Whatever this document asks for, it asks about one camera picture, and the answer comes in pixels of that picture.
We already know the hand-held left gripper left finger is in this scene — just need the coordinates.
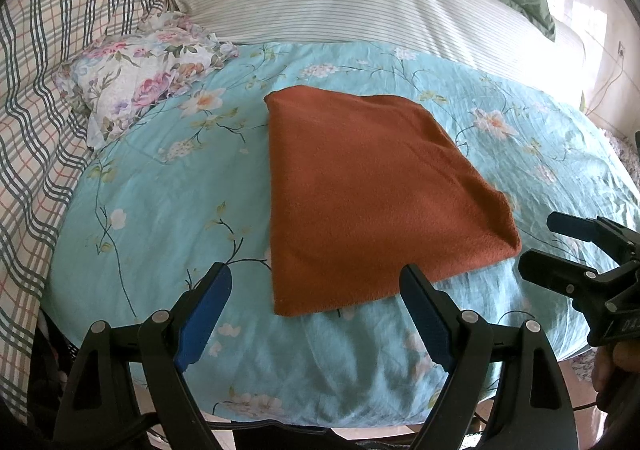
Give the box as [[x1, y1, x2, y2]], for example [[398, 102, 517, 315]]
[[52, 261, 233, 450]]

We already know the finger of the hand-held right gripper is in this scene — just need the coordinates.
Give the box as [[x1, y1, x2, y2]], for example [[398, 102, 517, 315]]
[[546, 211, 640, 261], [517, 250, 623, 305]]

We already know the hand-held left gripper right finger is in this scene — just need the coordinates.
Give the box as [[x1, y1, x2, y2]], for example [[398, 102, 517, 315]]
[[399, 263, 580, 450]]

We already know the rust orange small garment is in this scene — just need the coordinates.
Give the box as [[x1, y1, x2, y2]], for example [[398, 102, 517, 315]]
[[264, 85, 522, 317]]

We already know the person's right hand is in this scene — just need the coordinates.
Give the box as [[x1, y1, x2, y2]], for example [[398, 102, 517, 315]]
[[592, 340, 640, 406]]

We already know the grey floral cloth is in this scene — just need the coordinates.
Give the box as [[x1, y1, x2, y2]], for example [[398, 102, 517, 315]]
[[597, 127, 640, 196]]

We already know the light blue floral bed sheet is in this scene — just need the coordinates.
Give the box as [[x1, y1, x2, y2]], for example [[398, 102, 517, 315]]
[[40, 41, 640, 428]]

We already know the plaid blanket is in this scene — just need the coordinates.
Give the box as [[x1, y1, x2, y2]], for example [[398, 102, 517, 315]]
[[0, 0, 188, 426]]

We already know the white floral pillow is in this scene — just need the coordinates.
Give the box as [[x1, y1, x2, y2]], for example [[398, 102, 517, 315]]
[[55, 13, 241, 151]]

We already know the thin wall cable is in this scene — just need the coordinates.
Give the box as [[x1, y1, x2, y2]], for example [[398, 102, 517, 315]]
[[590, 55, 626, 113]]

